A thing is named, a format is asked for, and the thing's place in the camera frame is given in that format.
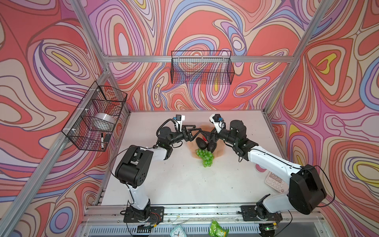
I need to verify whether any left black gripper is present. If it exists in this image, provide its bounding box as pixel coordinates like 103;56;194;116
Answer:
166;126;200;148

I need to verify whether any peach scalloped fruit bowl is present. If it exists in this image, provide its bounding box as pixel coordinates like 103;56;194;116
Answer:
186;125;226;159

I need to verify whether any dark fake avocado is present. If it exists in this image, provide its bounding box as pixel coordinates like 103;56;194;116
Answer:
195;137;208;150
207;140;217;153

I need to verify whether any green fake grape bunch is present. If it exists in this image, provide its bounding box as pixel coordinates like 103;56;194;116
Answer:
196;149;215;167

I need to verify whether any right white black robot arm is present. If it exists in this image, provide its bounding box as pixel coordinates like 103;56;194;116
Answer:
208;114;327;219

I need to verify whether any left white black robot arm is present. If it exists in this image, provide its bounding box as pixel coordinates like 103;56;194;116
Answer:
114;115;209;214

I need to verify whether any pink tape roll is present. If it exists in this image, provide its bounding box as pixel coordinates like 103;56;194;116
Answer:
255;164;266;173

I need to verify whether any black marker pen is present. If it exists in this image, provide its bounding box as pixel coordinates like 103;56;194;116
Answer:
100;133;105;150

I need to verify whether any silver tape roll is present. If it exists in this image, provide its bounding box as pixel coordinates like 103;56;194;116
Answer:
93;113;116;131

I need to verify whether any teal small clock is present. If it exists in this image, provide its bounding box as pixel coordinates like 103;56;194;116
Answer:
170;225;187;237

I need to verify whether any green snack packet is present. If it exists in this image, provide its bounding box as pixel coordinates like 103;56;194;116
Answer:
209;220;229;237

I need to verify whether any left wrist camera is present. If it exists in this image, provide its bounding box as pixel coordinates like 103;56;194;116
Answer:
173;115;185;132

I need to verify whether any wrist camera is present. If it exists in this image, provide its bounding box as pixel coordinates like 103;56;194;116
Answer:
173;115;185;132
209;114;226;133

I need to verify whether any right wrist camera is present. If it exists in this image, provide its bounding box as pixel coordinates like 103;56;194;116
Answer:
209;114;226;133

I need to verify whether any black wire basket back wall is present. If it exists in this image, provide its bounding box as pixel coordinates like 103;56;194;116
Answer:
170;49;235;85

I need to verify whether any black wire basket wall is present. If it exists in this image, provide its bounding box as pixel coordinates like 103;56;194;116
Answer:
62;82;127;152
170;49;235;85

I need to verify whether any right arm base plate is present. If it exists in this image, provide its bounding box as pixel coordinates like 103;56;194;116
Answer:
238;205;283;222

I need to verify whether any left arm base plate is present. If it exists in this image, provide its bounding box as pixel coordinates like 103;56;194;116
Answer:
120;206;164;224

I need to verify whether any black wire basket left wall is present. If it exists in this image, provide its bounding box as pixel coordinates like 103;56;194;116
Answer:
62;82;127;152

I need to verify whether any aluminium front rail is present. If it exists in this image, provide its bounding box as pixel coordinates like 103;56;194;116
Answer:
80;202;326;225

